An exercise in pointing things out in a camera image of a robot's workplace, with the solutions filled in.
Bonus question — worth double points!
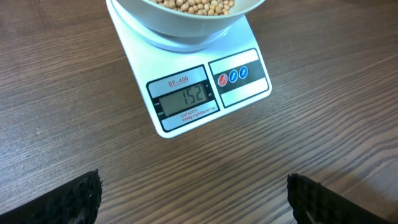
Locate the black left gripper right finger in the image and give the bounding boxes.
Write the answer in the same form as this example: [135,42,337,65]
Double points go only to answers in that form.
[287,174,390,224]

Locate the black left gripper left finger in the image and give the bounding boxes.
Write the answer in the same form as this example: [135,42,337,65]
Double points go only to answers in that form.
[1,169,103,224]

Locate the white digital kitchen scale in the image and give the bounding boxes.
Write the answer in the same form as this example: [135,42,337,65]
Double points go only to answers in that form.
[106,1,272,138]

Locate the white bowl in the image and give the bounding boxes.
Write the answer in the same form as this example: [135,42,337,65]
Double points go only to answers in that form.
[117,0,265,37]

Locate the soybeans in bowl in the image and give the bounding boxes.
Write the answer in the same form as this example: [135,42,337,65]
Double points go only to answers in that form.
[150,0,235,16]

